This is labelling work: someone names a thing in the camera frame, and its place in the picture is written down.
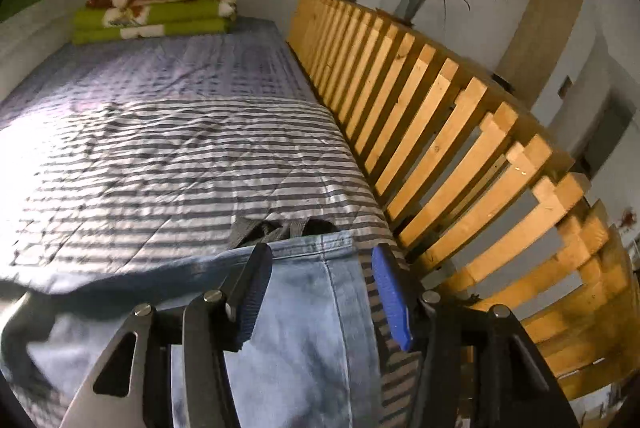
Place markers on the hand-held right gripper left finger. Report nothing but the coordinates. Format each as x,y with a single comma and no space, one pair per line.
250,303

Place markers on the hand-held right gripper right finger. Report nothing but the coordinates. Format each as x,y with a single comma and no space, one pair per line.
392,298

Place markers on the light blue jeans pants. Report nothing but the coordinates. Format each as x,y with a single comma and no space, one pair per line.
300,333

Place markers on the striped quilted bedspread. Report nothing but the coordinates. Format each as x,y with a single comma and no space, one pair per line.
175,133

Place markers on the wooden slatted railing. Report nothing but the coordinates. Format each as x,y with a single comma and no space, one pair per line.
425,108

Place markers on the light wooden board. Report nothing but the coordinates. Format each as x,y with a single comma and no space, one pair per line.
542,38

